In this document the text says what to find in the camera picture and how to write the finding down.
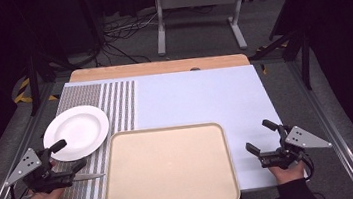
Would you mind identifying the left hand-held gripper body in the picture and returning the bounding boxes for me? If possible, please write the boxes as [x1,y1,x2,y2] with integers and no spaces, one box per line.
[0,143,76,199]

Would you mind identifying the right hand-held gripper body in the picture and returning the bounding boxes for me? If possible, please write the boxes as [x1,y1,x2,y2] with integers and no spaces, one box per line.
[254,119,335,173]

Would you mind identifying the person's right hand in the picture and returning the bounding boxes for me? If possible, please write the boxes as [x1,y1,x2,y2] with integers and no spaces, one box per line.
[267,159,308,187]

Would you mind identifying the silver table knife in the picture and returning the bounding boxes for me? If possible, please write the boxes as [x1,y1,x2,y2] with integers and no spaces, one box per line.
[71,171,107,183]

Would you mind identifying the white round plate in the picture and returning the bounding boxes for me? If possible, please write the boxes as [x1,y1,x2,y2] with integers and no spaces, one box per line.
[39,101,114,165]

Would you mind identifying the yellow black hazard tape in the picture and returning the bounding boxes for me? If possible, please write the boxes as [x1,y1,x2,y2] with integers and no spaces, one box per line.
[10,74,60,106]

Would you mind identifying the black tripod stand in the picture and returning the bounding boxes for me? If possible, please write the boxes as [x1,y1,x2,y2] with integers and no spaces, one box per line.
[23,49,78,118]
[246,26,316,98]

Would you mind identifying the pale table cover sheet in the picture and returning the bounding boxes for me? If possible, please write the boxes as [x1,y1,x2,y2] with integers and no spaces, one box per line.
[43,56,310,199]

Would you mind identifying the grey striped placemat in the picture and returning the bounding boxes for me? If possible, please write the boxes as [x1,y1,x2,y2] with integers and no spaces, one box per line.
[43,78,149,199]

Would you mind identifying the beige plastic tray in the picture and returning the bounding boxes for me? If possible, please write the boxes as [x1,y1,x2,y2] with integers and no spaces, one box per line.
[94,118,243,199]

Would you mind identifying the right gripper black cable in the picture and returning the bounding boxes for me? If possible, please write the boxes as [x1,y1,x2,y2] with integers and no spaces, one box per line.
[299,151,317,181]

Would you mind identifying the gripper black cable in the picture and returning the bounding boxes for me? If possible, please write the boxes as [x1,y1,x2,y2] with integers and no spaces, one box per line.
[7,182,33,199]
[299,151,317,181]

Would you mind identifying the aluminium floor rail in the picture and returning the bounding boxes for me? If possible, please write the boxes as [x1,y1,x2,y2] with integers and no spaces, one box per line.
[284,53,353,199]
[0,82,73,199]

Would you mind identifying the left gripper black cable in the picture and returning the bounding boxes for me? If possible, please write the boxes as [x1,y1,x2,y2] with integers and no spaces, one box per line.
[7,182,33,199]

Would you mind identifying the black floor cables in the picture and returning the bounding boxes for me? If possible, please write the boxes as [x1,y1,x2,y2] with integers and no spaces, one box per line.
[96,10,165,69]

